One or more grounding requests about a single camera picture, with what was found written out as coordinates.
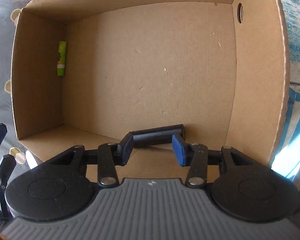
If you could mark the black cylinder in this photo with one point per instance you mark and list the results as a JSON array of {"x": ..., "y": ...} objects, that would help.
[{"x": 155, "y": 136}]

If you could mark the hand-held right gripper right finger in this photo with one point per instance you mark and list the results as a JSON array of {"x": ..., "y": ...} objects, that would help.
[{"x": 180, "y": 152}]

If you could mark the grey patterned blanket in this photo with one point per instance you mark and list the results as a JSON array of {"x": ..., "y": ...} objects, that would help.
[{"x": 1, "y": 55}]

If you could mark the green tube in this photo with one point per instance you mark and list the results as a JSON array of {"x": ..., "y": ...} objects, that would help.
[{"x": 61, "y": 58}]

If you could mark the brown cardboard box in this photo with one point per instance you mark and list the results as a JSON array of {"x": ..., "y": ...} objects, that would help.
[{"x": 152, "y": 67}]

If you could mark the blue printed mat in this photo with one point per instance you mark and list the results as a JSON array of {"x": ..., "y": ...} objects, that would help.
[{"x": 298, "y": 110}]

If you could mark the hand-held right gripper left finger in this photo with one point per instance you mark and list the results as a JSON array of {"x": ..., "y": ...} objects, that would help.
[{"x": 127, "y": 151}]

